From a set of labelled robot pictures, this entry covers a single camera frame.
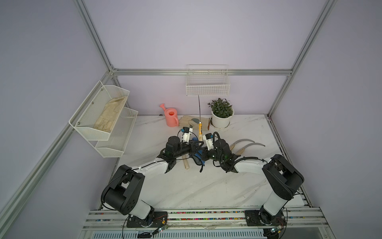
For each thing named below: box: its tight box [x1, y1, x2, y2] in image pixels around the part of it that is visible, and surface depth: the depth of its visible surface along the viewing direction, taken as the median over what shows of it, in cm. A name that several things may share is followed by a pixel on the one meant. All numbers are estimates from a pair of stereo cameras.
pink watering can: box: [159, 103, 180, 128], surface depth 110 cm
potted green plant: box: [207, 97, 235, 130], surface depth 105 cm
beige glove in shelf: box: [93, 95, 128, 132], surface depth 80 cm
